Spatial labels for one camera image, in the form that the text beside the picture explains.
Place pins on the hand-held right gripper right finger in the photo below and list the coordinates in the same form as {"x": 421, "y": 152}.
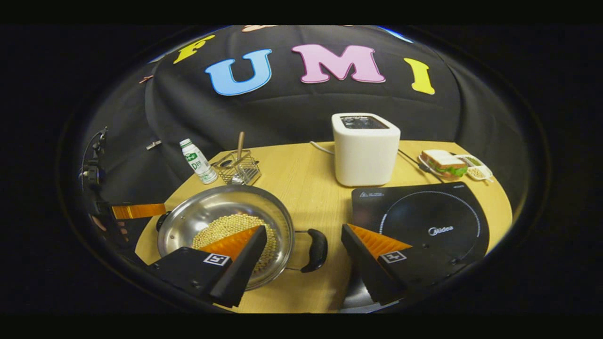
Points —
{"x": 365, "y": 268}

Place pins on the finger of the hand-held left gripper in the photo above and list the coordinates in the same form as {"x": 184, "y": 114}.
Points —
{"x": 139, "y": 211}

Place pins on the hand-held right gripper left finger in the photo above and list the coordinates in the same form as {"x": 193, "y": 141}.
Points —
{"x": 240, "y": 273}

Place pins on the pile of soybeans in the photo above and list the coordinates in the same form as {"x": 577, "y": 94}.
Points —
{"x": 221, "y": 226}

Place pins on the black induction cooktop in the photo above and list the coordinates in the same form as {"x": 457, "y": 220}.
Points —
{"x": 424, "y": 207}

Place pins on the silver metal clip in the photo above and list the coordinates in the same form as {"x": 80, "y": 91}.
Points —
{"x": 153, "y": 144}

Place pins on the white drink bottle green label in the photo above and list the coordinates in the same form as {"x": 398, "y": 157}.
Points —
{"x": 198, "y": 162}

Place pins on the white toaster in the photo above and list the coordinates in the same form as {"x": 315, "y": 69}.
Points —
{"x": 365, "y": 160}

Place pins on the pink clip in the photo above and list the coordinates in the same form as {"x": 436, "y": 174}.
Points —
{"x": 146, "y": 79}

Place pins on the small white plate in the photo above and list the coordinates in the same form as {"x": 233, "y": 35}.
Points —
{"x": 424, "y": 167}

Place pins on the sandwich with lettuce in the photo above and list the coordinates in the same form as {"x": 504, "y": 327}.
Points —
{"x": 443, "y": 162}

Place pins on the small heap of soybeans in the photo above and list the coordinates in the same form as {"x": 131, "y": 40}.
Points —
{"x": 476, "y": 173}

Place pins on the heap of green mung beans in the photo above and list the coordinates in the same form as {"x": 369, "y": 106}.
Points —
{"x": 474, "y": 161}

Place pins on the white divided dish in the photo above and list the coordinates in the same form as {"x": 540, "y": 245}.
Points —
{"x": 485, "y": 165}

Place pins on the black backdrop cloth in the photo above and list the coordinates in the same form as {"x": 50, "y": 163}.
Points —
{"x": 292, "y": 108}

